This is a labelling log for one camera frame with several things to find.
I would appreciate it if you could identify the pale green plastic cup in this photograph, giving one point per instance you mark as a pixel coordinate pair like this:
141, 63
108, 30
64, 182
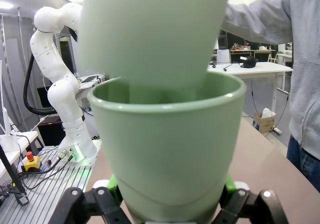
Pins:
150, 34

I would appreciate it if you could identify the small black monitor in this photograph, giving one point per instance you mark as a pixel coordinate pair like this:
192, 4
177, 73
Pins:
43, 96

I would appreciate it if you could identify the white bucket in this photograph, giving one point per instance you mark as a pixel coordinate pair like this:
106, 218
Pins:
223, 57

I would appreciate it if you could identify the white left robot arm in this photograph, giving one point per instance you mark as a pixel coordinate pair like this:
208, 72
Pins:
62, 96

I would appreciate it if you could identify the grey hoodie torso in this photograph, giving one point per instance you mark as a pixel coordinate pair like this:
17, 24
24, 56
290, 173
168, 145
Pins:
307, 84

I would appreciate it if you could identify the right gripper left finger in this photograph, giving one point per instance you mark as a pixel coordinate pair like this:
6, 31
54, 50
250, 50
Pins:
100, 201

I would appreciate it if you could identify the white packing material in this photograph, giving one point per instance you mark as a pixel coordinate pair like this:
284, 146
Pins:
268, 112

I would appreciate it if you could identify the person's left forearm grey sleeve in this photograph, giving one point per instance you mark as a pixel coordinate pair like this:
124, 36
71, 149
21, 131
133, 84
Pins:
257, 16

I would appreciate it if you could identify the white plastic stand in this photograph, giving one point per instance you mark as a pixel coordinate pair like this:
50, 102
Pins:
10, 141

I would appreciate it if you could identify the black gooseneck microphone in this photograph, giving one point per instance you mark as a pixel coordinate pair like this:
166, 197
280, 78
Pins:
225, 69

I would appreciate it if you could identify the yellow red emergency stop button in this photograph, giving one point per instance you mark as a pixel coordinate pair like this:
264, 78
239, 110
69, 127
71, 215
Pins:
32, 162

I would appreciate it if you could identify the cardboard box with print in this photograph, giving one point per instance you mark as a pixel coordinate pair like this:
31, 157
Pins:
265, 124

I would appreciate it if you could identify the tall black screen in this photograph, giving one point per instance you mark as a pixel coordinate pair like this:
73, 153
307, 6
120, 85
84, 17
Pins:
66, 59

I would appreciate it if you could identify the sage green plastic cup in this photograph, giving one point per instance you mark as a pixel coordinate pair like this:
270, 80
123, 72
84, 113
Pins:
170, 146

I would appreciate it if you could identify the black stand pole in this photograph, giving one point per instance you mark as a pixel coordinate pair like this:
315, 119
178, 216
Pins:
10, 174

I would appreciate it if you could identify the slotted aluminium base plate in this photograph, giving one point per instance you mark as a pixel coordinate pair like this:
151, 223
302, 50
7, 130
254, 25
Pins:
50, 196

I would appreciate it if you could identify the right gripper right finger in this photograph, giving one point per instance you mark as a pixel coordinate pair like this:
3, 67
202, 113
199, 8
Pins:
240, 204

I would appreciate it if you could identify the white workshop table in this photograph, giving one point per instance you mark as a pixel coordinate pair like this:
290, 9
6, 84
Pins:
262, 70

